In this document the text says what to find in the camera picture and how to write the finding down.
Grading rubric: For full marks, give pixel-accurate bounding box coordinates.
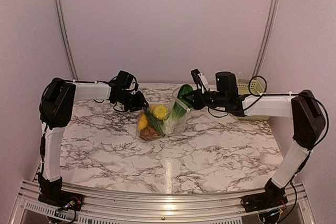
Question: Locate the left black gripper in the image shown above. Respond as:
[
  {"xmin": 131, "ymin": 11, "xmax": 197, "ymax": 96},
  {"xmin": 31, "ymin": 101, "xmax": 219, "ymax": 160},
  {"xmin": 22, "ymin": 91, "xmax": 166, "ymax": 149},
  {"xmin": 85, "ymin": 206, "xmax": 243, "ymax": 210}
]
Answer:
[{"xmin": 115, "ymin": 90, "xmax": 148, "ymax": 112}]

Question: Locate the clear zip top bag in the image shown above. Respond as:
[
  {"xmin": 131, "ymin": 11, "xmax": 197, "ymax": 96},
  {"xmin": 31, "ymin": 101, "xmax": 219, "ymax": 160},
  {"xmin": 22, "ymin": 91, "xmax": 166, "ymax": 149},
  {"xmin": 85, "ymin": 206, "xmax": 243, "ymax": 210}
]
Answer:
[{"xmin": 136, "ymin": 84, "xmax": 193, "ymax": 141}]

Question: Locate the fake green cucumber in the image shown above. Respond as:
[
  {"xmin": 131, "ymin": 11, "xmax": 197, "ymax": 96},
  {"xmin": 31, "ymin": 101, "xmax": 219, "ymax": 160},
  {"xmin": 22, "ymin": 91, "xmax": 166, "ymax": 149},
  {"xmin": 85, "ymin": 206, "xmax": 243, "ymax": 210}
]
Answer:
[{"xmin": 144, "ymin": 110, "xmax": 163, "ymax": 135}]

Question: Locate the front aluminium rail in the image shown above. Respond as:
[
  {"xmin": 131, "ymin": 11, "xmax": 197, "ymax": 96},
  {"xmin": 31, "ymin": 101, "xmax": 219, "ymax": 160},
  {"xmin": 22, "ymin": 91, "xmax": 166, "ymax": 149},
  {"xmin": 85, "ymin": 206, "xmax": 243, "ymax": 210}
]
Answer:
[{"xmin": 9, "ymin": 180, "xmax": 316, "ymax": 223}]

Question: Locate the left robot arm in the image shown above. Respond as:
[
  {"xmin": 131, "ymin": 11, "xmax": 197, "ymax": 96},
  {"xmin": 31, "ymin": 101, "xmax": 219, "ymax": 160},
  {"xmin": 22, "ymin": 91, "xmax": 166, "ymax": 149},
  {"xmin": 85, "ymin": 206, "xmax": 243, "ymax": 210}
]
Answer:
[{"xmin": 37, "ymin": 70, "xmax": 149, "ymax": 212}]

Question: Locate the left aluminium frame post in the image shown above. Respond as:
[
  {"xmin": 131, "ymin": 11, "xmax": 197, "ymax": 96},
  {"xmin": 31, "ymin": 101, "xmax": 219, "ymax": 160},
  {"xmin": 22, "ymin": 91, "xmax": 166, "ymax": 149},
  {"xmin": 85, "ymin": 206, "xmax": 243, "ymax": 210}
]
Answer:
[{"xmin": 54, "ymin": 0, "xmax": 78, "ymax": 80}]

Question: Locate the fake yellow pepper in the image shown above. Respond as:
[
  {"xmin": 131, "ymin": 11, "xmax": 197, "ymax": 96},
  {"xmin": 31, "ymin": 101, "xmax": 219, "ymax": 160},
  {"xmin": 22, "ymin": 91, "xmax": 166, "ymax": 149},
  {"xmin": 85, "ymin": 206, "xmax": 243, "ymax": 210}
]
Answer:
[{"xmin": 149, "ymin": 105, "xmax": 169, "ymax": 121}]

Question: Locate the aluminium frame post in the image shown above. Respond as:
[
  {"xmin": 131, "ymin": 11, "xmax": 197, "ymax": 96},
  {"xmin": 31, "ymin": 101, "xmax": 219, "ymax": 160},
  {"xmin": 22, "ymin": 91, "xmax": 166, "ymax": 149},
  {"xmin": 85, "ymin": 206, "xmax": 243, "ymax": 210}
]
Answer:
[
  {"xmin": 54, "ymin": 0, "xmax": 78, "ymax": 80},
  {"xmin": 252, "ymin": 0, "xmax": 279, "ymax": 76}
]

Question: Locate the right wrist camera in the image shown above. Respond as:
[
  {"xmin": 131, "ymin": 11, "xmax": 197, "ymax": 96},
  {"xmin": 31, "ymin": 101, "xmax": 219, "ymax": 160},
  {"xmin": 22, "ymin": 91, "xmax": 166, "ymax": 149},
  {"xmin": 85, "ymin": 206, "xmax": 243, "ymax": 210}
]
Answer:
[{"xmin": 191, "ymin": 69, "xmax": 210, "ymax": 93}]

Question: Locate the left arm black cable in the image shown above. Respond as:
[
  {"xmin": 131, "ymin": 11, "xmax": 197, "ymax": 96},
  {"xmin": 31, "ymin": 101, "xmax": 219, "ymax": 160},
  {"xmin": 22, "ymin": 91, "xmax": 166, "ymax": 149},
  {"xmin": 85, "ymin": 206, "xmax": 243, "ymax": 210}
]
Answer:
[{"xmin": 93, "ymin": 76, "xmax": 140, "ymax": 113}]

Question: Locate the right aluminium frame post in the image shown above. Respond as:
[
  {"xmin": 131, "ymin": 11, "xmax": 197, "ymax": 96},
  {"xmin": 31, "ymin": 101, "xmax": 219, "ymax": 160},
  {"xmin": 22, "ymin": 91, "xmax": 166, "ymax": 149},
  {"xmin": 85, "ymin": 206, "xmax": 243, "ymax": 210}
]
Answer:
[{"xmin": 252, "ymin": 0, "xmax": 279, "ymax": 76}]

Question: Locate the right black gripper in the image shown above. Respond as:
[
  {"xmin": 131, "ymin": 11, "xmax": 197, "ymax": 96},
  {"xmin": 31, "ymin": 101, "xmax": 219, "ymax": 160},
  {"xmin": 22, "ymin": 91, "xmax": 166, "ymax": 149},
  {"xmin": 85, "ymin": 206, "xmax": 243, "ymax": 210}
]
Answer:
[{"xmin": 182, "ymin": 88, "xmax": 227, "ymax": 110}]

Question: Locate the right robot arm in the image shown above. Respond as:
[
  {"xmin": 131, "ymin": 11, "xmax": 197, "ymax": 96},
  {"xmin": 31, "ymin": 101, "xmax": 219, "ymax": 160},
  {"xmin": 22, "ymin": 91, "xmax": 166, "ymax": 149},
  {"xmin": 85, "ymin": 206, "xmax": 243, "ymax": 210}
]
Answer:
[{"xmin": 177, "ymin": 69, "xmax": 329, "ymax": 212}]

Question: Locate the fake bok choy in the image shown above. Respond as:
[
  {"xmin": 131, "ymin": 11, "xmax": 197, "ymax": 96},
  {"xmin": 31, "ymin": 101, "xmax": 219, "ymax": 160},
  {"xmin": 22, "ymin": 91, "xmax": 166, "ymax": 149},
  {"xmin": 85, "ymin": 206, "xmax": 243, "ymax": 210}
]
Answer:
[{"xmin": 164, "ymin": 84, "xmax": 193, "ymax": 136}]

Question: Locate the pale green plastic basket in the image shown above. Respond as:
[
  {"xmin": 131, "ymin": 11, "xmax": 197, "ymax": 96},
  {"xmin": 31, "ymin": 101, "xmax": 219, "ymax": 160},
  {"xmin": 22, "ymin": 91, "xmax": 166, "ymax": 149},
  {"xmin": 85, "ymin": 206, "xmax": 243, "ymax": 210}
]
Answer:
[{"xmin": 235, "ymin": 78, "xmax": 271, "ymax": 121}]

